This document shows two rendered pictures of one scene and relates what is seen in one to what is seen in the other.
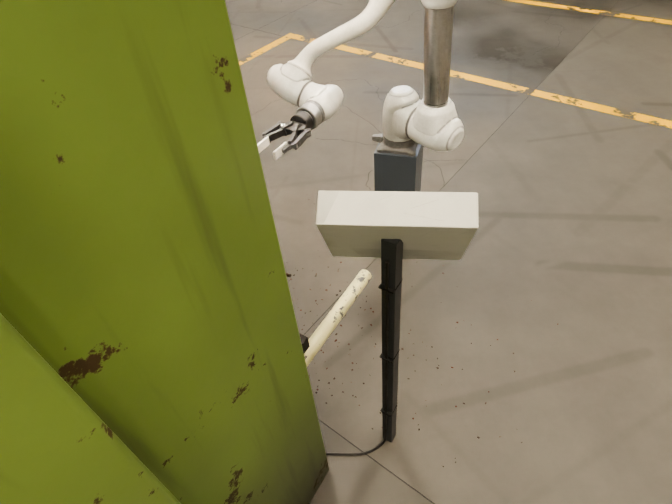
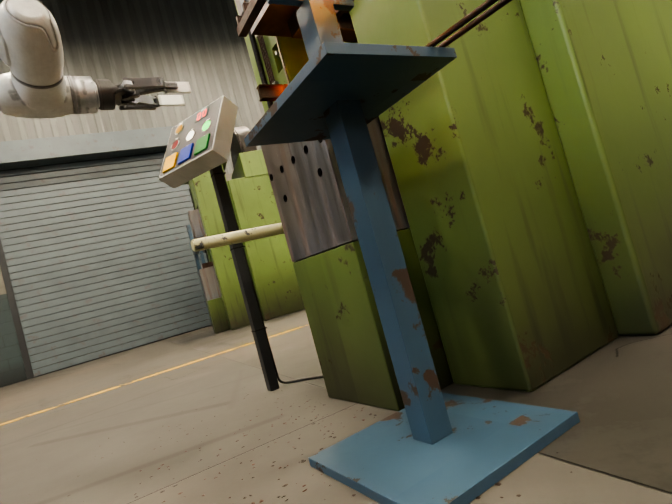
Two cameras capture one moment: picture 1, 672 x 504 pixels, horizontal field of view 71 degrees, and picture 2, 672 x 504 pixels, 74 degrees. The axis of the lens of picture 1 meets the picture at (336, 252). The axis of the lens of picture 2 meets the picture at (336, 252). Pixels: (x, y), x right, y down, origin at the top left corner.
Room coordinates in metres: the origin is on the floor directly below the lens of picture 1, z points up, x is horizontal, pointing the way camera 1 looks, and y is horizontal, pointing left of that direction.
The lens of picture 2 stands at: (2.36, 0.92, 0.41)
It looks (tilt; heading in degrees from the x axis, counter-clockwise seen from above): 2 degrees up; 202
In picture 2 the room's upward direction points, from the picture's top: 15 degrees counter-clockwise
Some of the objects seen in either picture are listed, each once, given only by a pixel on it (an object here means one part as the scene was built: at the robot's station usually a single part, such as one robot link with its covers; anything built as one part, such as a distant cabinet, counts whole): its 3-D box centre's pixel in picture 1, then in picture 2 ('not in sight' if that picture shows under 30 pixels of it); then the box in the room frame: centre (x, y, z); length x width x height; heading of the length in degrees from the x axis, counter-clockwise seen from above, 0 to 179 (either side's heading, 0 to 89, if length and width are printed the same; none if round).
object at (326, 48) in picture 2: not in sight; (340, 101); (1.45, 0.66, 0.75); 0.40 x 0.30 x 0.02; 53
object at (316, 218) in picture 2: not in sight; (370, 172); (0.89, 0.54, 0.69); 0.56 x 0.38 x 0.45; 144
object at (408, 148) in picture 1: (395, 138); not in sight; (1.91, -0.33, 0.63); 0.22 x 0.18 x 0.06; 68
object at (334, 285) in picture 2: not in sight; (407, 303); (0.89, 0.54, 0.23); 0.56 x 0.38 x 0.47; 144
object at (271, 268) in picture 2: not in sight; (262, 218); (-3.54, -2.42, 1.45); 2.20 x 1.23 x 2.90; 138
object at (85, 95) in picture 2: (309, 116); (83, 95); (1.52, 0.04, 1.00); 0.09 x 0.06 x 0.09; 54
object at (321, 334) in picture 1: (333, 318); (250, 234); (0.91, 0.03, 0.62); 0.44 x 0.05 x 0.05; 144
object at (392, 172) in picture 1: (398, 194); not in sight; (1.90, -0.35, 0.30); 0.20 x 0.20 x 0.60; 68
